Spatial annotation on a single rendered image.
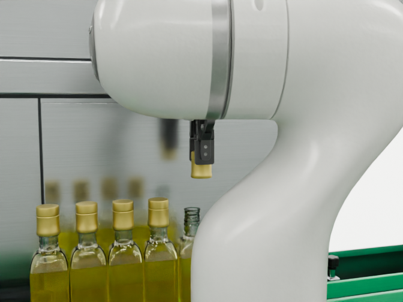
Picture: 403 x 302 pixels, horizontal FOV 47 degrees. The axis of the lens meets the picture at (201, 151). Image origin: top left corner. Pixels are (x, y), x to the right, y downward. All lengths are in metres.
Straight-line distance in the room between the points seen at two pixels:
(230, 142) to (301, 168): 0.62
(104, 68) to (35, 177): 0.61
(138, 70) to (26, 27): 0.63
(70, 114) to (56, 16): 0.18
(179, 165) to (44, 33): 0.34
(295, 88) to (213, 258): 0.12
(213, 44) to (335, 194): 0.12
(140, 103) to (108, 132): 0.56
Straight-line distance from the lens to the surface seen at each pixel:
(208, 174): 0.77
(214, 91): 0.29
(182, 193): 0.91
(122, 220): 0.75
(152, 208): 0.76
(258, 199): 0.31
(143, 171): 0.88
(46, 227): 0.75
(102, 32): 0.30
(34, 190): 0.91
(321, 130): 0.31
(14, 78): 0.87
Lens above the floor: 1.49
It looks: 6 degrees down
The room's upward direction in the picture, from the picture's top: straight up
